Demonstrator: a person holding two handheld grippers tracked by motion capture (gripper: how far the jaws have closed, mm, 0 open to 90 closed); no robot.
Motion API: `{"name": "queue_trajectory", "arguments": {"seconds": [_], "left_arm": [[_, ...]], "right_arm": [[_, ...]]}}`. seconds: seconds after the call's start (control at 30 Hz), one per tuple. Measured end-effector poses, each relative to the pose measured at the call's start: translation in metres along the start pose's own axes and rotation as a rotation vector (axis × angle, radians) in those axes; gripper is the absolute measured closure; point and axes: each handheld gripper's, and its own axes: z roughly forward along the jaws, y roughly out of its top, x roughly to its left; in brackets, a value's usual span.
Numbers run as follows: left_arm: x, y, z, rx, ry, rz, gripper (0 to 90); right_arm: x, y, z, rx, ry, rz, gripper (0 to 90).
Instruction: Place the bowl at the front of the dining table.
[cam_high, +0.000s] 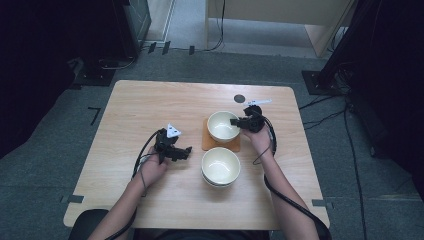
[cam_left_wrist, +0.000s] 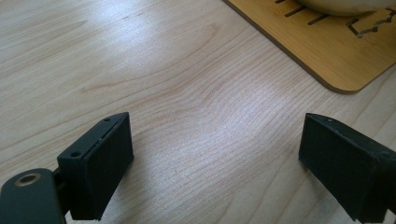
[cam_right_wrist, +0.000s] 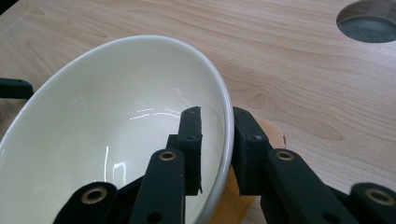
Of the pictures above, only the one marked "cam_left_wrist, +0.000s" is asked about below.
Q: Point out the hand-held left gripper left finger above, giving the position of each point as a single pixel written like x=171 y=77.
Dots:
x=99 y=168

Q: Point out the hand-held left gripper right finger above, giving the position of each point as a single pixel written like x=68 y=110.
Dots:
x=345 y=168

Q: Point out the white ceramic bowl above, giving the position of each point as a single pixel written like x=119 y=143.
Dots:
x=345 y=7

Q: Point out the slotted wooden trivet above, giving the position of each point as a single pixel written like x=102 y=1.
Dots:
x=330 y=49

